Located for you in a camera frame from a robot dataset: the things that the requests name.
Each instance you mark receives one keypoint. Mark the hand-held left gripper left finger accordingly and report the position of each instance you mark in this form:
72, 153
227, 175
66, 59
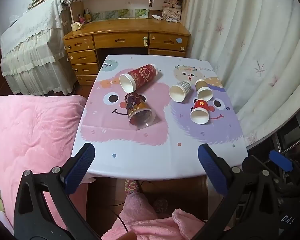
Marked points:
80, 166

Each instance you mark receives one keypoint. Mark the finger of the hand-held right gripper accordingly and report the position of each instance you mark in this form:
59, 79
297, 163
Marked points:
251, 163
280, 160

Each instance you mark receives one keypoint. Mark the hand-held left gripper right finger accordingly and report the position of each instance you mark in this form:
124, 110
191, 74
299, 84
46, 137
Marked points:
212, 170

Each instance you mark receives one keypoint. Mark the small red paper cup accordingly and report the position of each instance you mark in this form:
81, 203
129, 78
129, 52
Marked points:
200, 110

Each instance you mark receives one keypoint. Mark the brown cup with clear lid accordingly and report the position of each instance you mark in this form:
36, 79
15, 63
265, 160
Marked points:
138, 110

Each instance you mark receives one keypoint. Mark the olive brown paper cup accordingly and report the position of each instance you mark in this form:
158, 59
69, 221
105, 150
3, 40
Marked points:
204, 89

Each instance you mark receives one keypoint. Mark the checkered paper cup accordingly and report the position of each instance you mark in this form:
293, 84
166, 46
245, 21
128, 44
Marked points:
180, 91

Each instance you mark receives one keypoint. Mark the tall red patterned paper cup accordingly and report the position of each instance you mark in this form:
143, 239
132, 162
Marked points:
139, 77

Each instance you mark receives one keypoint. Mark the person's left hand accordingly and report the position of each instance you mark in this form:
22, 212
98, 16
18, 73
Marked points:
126, 236

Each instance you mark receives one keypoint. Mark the chrome metal rack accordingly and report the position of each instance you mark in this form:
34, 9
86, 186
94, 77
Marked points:
293, 135

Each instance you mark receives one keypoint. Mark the pink fluffy blanket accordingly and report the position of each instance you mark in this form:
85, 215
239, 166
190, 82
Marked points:
32, 140

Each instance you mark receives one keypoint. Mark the person's patterned sock foot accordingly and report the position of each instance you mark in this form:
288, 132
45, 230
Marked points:
131, 186
161, 205

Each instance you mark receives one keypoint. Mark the cartoon patterned table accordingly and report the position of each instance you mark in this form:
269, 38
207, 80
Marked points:
150, 140

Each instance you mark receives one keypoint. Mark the person's pink pajama leg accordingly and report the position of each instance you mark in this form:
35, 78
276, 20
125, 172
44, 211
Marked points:
150, 222

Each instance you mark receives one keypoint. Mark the white leaf print curtain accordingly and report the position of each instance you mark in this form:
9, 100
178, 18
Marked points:
245, 42

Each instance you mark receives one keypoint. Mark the white lace covered furniture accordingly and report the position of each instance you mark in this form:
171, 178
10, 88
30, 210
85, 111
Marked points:
32, 47

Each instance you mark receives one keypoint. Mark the cream mug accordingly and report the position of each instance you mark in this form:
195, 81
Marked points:
76, 26

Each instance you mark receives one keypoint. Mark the wooden desk with drawers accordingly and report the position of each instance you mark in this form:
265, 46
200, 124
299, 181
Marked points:
125, 31

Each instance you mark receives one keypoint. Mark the pen holder with bottles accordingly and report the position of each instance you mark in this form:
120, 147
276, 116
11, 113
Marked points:
83, 18

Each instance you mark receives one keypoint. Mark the strip of grape pictures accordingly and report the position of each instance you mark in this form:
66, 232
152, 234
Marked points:
120, 13

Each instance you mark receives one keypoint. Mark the patterned storage box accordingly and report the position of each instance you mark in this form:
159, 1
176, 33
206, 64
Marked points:
171, 14

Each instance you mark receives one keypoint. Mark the white tube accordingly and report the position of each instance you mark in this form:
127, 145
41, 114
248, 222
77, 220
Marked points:
157, 17

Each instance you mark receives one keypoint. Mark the hanging keys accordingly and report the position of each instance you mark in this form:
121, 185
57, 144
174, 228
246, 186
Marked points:
151, 1

